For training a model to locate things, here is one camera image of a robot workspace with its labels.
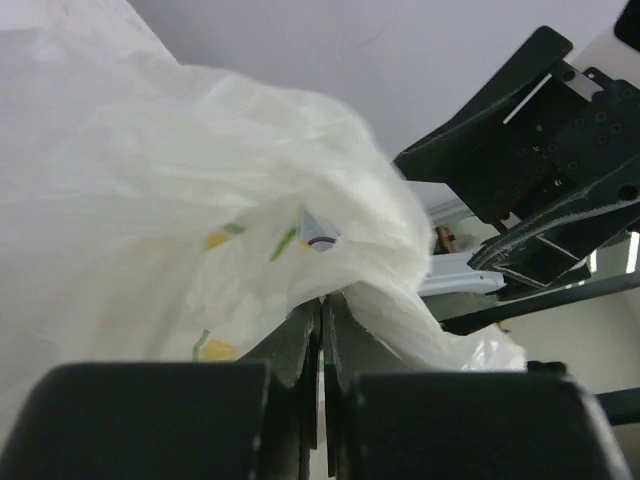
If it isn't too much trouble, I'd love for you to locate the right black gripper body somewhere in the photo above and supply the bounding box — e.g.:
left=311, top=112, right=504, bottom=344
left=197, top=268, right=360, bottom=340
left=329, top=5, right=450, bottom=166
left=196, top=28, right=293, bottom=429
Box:
left=449, top=68, right=639, bottom=223

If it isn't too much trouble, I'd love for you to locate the white lemon-print plastic bag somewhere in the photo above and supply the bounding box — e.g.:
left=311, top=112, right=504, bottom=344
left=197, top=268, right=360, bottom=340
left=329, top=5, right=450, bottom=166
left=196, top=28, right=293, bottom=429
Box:
left=1, top=1, right=526, bottom=433

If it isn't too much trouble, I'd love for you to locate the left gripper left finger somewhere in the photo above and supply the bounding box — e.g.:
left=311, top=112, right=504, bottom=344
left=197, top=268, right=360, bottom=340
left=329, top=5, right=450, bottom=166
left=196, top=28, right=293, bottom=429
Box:
left=1, top=301, right=320, bottom=479

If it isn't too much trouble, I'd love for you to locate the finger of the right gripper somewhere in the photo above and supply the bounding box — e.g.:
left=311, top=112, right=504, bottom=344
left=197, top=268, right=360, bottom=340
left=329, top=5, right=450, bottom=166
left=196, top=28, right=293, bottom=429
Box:
left=394, top=26, right=573, bottom=199
left=468, top=156, right=639, bottom=288

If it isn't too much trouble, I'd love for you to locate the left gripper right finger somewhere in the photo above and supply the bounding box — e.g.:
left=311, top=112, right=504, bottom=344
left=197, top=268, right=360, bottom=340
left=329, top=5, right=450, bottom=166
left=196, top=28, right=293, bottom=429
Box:
left=322, top=295, right=635, bottom=479

